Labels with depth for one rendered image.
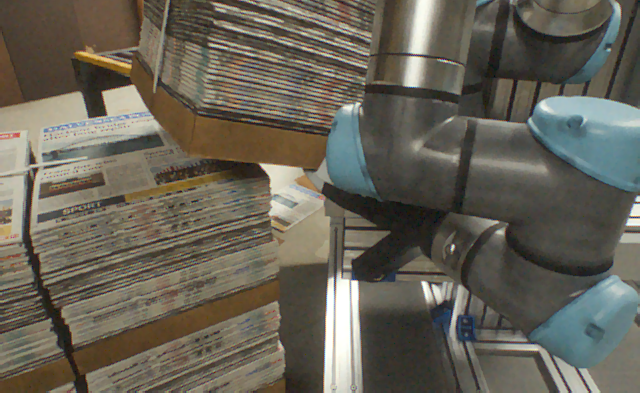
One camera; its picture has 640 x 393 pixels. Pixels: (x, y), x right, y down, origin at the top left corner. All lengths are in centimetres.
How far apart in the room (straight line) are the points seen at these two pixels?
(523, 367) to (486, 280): 85
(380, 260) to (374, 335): 72
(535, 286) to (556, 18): 38
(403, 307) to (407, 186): 98
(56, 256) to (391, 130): 41
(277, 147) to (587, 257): 32
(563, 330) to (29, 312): 54
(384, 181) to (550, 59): 40
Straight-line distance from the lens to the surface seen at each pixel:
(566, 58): 68
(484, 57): 68
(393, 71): 32
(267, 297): 69
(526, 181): 32
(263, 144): 49
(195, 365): 74
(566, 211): 33
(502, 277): 38
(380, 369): 113
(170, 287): 62
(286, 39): 48
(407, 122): 32
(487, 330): 125
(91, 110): 167
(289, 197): 218
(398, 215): 48
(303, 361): 141
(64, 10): 446
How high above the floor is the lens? 109
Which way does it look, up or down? 28 degrees down
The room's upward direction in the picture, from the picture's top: straight up
